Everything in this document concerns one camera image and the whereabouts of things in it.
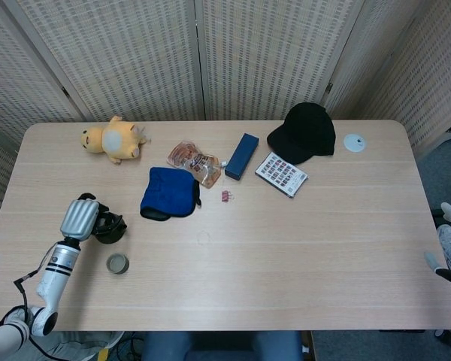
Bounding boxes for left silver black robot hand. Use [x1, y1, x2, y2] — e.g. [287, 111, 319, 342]
[59, 193, 112, 241]

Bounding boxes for black teapot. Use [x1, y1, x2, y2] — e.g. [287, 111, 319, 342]
[91, 210, 128, 244]

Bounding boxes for small grey tea cup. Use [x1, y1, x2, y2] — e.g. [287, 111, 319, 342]
[105, 253, 130, 275]

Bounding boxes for yellow plush toy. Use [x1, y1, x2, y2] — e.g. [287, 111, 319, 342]
[79, 115, 153, 165]

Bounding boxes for blue cloth with black trim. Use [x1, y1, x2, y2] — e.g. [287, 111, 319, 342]
[139, 166, 203, 222]

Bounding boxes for grey fabric bag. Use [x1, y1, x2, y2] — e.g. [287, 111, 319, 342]
[18, 330, 124, 361]

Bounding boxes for orange snack packet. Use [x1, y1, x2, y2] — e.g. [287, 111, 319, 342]
[167, 139, 222, 190]

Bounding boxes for white round table grommet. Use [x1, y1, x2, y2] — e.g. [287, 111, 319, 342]
[343, 132, 366, 153]

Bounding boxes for woven folding screen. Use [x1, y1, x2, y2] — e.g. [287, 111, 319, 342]
[0, 0, 451, 256]

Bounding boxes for navy blue long box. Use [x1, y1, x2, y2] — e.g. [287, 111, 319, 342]
[224, 132, 259, 181]

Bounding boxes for blue seat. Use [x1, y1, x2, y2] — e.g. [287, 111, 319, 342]
[141, 330, 304, 361]

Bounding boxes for printed sticker card box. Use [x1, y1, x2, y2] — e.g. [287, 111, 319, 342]
[254, 151, 309, 199]

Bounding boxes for black baseball cap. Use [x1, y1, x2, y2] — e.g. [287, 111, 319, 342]
[266, 102, 337, 165]

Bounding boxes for black arm cable with plug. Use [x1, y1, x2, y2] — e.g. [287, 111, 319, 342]
[13, 244, 56, 313]

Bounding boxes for black floor cables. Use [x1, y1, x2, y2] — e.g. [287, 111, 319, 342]
[114, 331, 146, 358]

